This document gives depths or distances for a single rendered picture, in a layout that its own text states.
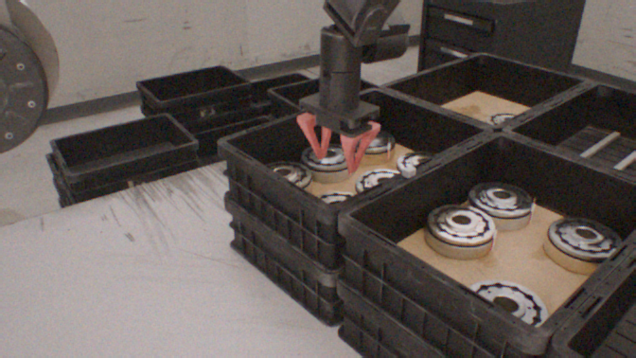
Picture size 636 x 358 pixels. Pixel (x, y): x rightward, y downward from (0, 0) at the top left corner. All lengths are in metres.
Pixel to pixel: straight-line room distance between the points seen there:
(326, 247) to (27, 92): 0.42
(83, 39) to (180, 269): 2.73
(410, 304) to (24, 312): 0.64
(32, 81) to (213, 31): 3.26
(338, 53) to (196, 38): 3.14
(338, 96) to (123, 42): 3.01
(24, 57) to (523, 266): 0.68
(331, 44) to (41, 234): 0.74
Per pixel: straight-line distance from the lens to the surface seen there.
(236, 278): 0.95
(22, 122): 0.63
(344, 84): 0.71
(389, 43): 0.74
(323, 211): 0.70
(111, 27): 3.61
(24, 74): 0.62
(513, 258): 0.82
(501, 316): 0.57
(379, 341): 0.75
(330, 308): 0.82
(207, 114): 2.14
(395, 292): 0.68
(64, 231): 1.17
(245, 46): 3.97
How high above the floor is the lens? 1.31
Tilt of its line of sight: 30 degrees down
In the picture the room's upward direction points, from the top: straight up
